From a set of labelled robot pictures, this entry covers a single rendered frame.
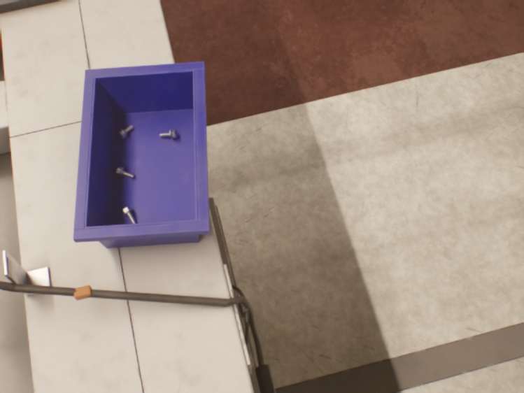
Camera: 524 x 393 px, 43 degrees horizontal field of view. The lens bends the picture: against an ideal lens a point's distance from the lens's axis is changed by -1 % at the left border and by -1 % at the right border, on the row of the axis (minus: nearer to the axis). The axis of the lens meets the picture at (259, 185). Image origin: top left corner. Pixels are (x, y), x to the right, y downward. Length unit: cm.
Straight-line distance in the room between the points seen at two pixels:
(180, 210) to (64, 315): 19
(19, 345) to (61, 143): 27
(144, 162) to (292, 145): 101
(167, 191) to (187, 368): 22
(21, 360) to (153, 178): 28
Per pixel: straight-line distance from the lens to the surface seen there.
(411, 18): 216
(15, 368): 91
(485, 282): 177
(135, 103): 91
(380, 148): 187
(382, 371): 165
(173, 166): 88
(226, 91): 195
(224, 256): 127
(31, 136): 95
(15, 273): 82
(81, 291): 79
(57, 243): 87
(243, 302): 80
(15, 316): 92
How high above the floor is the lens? 160
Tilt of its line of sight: 63 degrees down
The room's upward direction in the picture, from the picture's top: 3 degrees counter-clockwise
